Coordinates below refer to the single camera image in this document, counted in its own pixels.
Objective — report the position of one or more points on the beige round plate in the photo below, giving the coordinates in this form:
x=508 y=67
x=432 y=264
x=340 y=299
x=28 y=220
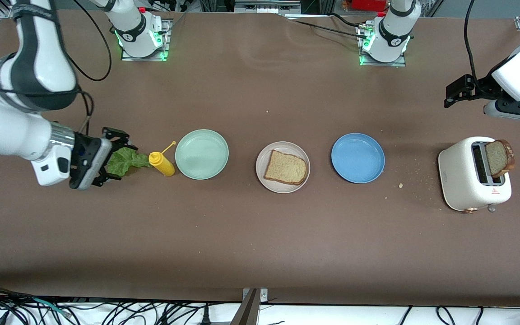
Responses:
x=282 y=188

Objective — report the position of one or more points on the grey metal device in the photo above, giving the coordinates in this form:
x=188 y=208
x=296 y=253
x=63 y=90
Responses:
x=266 y=6

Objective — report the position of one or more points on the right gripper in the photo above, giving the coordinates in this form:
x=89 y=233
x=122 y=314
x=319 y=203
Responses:
x=83 y=145

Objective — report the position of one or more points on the green lettuce leaf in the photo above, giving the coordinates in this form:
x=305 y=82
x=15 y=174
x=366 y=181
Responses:
x=129 y=161

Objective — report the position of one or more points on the metal table edge bracket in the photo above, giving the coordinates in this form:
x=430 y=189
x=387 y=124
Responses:
x=248 y=311

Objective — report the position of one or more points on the yellow squeeze sauce bottle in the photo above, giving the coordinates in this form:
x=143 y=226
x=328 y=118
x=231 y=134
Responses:
x=163 y=166

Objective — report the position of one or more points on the mint green round plate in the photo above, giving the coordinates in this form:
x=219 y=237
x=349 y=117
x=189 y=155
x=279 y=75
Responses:
x=201 y=155

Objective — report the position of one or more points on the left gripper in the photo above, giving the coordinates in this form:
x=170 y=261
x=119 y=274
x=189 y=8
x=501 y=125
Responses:
x=480 y=88

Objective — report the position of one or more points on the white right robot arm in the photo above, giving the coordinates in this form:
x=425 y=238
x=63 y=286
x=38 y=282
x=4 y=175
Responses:
x=39 y=67

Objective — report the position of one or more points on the black power plug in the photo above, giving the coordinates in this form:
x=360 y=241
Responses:
x=205 y=316

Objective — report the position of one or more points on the blue round plate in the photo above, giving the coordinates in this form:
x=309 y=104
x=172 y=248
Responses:
x=358 y=158

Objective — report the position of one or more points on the white two-slot toaster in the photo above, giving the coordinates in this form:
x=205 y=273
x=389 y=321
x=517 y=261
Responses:
x=461 y=180

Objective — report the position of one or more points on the brown bread slice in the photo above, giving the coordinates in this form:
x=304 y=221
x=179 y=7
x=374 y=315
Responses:
x=287 y=168
x=497 y=158

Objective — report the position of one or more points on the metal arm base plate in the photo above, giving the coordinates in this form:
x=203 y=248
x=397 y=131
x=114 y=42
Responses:
x=384 y=64
x=166 y=45

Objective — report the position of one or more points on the red box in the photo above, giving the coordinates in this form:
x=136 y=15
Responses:
x=368 y=4

